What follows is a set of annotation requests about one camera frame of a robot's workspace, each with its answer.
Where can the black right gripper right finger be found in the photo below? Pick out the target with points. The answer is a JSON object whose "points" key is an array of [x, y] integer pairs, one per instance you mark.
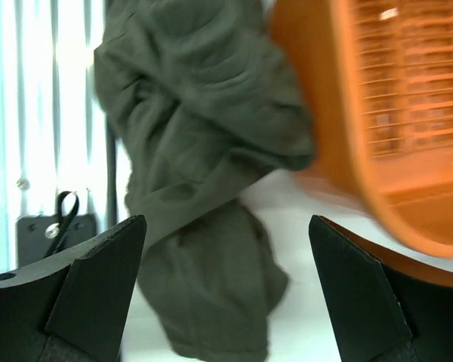
{"points": [[383, 306]]}

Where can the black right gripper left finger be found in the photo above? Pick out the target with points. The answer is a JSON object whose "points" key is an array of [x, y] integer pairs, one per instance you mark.
{"points": [[72, 306]]}

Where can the olive green shorts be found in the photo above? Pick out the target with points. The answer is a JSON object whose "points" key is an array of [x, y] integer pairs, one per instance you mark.
{"points": [[205, 105]]}

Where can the orange plastic basket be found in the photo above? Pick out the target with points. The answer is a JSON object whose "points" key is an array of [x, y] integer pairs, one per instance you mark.
{"points": [[378, 78]]}

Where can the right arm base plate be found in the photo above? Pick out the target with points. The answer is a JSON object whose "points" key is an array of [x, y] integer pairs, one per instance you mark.
{"points": [[39, 237]]}

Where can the aluminium frame rack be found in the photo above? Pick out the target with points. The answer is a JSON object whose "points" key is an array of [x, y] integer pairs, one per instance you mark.
{"points": [[54, 126]]}

